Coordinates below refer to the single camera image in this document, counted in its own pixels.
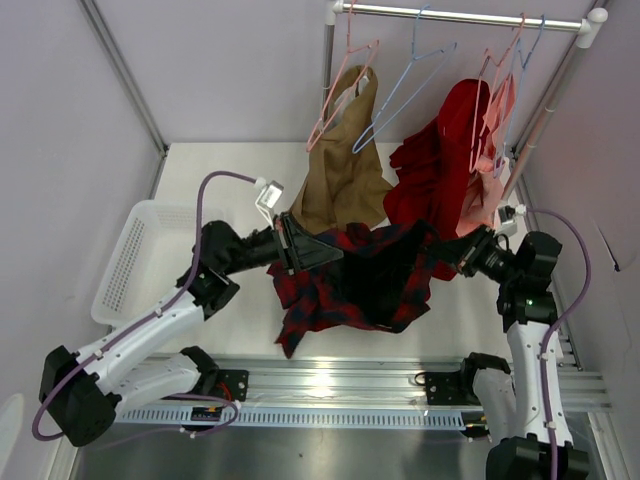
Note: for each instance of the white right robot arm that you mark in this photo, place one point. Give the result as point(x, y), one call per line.
point(520, 397)

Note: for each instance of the red garment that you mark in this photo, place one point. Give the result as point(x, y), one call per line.
point(432, 165)

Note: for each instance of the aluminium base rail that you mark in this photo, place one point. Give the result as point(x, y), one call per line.
point(341, 383)

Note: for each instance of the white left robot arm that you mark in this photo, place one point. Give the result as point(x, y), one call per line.
point(85, 390)

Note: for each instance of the red plaid skirt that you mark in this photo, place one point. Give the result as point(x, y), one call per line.
point(380, 284)

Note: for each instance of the white perforated plastic basket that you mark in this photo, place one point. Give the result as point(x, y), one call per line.
point(153, 250)

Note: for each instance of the blue hanger at right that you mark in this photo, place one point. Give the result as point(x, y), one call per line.
point(518, 70)

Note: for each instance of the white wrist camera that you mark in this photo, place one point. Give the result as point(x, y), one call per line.
point(269, 193)
point(506, 217)

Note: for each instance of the pink hanger with tan skirt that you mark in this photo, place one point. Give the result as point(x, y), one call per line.
point(334, 97)

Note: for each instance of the pink garment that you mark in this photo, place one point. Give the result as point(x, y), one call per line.
point(483, 193)

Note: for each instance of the light blue wire hanger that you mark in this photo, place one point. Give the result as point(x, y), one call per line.
point(427, 63)

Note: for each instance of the white slotted cable duct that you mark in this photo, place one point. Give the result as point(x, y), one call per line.
point(200, 416)

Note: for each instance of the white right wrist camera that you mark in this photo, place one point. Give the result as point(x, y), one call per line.
point(506, 217)

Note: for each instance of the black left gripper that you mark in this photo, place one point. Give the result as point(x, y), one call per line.
point(298, 246)

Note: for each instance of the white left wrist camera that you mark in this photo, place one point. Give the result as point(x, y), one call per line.
point(269, 193)

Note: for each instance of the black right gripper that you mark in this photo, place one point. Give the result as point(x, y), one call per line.
point(470, 254)

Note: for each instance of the tan skirt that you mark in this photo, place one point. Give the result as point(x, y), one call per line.
point(342, 187)

